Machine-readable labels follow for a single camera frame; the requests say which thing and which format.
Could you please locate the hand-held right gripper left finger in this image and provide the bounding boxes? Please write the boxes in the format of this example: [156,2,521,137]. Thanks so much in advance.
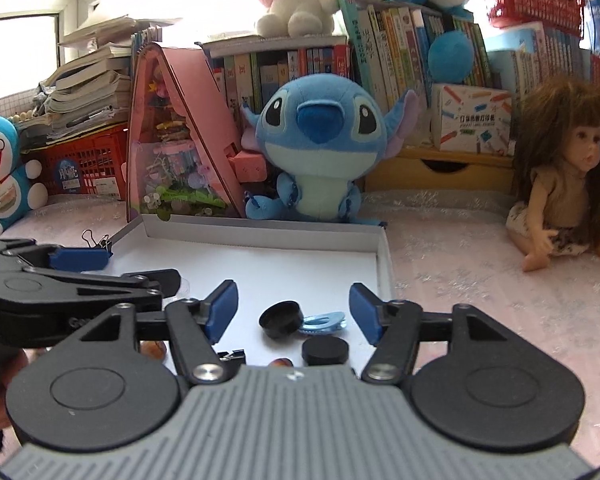
[77,280,240,386]

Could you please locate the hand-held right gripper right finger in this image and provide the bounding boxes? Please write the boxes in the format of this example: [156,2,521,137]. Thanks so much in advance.
[348,282,514,386]

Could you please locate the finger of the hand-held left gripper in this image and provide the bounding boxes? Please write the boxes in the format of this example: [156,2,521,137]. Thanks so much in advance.
[0,238,114,271]
[25,266,182,299]

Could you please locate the light blue plastic clip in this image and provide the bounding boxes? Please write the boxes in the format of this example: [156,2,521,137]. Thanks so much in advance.
[297,311,349,335]

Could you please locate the black round disc lid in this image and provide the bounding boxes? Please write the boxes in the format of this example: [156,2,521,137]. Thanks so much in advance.
[301,336,350,367]

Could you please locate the black cap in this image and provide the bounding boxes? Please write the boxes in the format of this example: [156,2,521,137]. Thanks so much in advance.
[258,301,305,342]

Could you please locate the white cardboard box tray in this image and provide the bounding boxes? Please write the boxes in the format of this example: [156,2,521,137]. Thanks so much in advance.
[107,212,395,369]

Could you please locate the person's left hand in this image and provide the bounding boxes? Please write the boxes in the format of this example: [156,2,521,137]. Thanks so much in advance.
[0,350,29,431]

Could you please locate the small black binder clip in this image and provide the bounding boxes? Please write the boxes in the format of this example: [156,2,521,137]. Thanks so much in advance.
[81,229,114,254]

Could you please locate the pink snowflake tablecloth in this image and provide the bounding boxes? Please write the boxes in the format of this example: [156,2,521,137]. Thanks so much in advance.
[0,190,600,412]

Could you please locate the red plastic crate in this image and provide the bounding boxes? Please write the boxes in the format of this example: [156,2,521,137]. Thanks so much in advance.
[22,125,131,201]

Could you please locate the blue cat plush toy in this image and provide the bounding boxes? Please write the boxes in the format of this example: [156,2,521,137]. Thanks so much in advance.
[0,115,49,239]

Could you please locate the wooden drawer box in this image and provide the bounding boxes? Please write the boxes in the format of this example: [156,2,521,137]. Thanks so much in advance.
[365,145,519,196]

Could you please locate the pink triangular miniature house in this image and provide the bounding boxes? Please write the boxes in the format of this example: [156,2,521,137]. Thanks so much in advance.
[126,42,269,224]

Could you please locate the stack of books and papers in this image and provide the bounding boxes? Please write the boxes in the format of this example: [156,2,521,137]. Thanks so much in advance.
[37,15,134,149]

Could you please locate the blue alien plush toy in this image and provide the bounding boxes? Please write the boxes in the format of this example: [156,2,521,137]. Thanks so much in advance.
[239,72,421,226]

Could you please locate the window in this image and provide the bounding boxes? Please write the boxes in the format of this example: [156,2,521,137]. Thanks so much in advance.
[0,0,97,107]

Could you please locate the white box with crayon print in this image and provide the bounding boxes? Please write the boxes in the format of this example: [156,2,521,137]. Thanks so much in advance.
[430,82,514,154]

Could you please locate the blue folders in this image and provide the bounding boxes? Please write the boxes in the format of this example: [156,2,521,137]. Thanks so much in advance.
[130,27,164,61]

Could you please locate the brown haired doll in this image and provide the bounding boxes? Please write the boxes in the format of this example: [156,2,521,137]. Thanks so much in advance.
[506,76,600,274]

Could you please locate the row of upright books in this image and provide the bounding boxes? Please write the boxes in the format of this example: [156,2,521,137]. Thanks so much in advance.
[202,0,600,111]

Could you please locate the red mesh basket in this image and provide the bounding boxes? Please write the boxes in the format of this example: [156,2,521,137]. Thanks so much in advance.
[475,0,586,39]

